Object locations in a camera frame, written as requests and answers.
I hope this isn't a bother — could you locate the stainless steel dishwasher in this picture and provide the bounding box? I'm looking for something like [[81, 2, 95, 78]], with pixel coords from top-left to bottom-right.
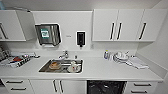
[[86, 79, 128, 94]]

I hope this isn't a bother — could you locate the white drawer unit beside dishwasher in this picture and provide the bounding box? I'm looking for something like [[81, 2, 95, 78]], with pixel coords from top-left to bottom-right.
[[123, 80, 160, 94]]

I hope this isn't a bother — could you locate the chrome faucet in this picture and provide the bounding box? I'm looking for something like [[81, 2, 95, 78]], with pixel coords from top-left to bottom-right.
[[58, 50, 70, 60]]

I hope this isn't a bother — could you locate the white mug in sink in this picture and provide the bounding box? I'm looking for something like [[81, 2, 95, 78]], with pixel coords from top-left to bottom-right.
[[67, 60, 82, 74]]

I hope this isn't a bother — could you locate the dish soap bottle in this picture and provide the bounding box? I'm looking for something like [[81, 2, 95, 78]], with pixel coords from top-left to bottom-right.
[[103, 49, 110, 61]]

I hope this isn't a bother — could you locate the orange sponge in bowl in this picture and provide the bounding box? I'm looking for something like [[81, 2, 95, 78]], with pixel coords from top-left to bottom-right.
[[48, 61, 61, 71]]

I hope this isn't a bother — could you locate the stack of white dishes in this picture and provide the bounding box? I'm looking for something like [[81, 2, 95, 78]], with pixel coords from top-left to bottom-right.
[[112, 50, 131, 64]]

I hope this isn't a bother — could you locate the grey paper towel dispenser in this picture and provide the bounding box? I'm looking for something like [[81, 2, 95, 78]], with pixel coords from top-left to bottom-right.
[[34, 22, 63, 47]]

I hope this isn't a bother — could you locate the stainless steel sink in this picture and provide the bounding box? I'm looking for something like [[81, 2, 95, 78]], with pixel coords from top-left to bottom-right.
[[37, 58, 85, 75]]

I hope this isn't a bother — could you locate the white under-sink cabinet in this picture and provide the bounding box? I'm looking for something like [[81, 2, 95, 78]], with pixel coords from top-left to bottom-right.
[[29, 79, 89, 94]]

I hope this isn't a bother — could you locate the dish rack with dishes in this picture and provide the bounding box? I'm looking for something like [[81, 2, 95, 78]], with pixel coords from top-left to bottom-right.
[[0, 52, 41, 69]]

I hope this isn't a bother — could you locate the white drawer unit beside microwave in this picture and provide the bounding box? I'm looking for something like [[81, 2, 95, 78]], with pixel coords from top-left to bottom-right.
[[0, 78, 35, 94]]

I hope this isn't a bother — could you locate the black wall soap dispenser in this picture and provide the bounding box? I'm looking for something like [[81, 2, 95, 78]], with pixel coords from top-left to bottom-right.
[[75, 30, 86, 48]]

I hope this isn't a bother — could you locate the white three-door wall cabinet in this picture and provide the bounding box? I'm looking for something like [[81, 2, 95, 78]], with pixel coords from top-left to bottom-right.
[[91, 7, 168, 43]]

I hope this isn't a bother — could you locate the white two-door wall cabinet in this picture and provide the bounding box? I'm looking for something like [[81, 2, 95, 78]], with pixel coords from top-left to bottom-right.
[[0, 8, 36, 43]]

